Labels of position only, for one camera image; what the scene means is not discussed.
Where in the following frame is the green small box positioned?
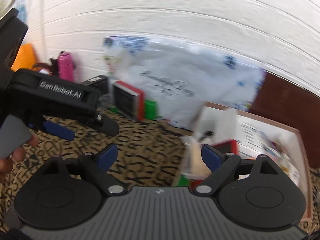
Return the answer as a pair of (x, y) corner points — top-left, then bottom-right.
(144, 100), (157, 120)

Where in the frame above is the person's left hand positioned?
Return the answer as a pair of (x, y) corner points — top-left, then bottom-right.
(0, 134), (39, 183)

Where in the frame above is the cardboard storage box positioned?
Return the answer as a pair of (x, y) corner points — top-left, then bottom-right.
(191, 102), (313, 221)

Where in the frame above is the orange bag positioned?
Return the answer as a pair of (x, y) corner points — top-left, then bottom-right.
(11, 43), (38, 71)

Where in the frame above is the black small carton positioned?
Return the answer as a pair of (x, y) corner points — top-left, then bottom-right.
(81, 75), (110, 94)

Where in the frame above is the pink water bottle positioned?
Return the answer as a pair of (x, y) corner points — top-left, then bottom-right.
(57, 51), (74, 82)

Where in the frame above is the letter-patterned brown tablecloth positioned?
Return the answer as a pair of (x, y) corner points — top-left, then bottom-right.
(1, 115), (319, 239)

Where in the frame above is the white floral plastic bag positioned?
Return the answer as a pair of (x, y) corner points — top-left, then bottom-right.
(103, 35), (266, 129)

